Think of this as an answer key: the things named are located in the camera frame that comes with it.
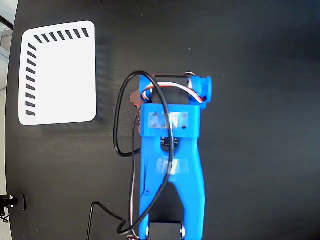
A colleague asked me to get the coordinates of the clear adhesive tape patch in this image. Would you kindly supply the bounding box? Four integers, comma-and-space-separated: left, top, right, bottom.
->
147, 111, 189, 131
156, 158, 190, 177

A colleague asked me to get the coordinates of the black table clamp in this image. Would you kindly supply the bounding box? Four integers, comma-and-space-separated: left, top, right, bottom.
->
0, 193, 28, 224

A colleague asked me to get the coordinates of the black camera cable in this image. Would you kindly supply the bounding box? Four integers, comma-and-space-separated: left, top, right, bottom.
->
86, 70, 176, 240

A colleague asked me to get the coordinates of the red white black servo wire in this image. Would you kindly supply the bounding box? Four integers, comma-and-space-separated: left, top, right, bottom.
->
141, 81, 208, 104
127, 109, 142, 240

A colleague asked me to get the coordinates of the black diagonal rod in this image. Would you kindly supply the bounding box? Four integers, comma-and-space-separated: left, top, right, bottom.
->
0, 14, 15, 30

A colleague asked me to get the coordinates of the white rectangular tray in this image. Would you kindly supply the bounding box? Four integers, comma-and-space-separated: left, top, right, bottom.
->
18, 20, 98, 127

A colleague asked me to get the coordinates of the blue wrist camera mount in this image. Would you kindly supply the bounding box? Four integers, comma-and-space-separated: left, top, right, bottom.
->
189, 75, 213, 110

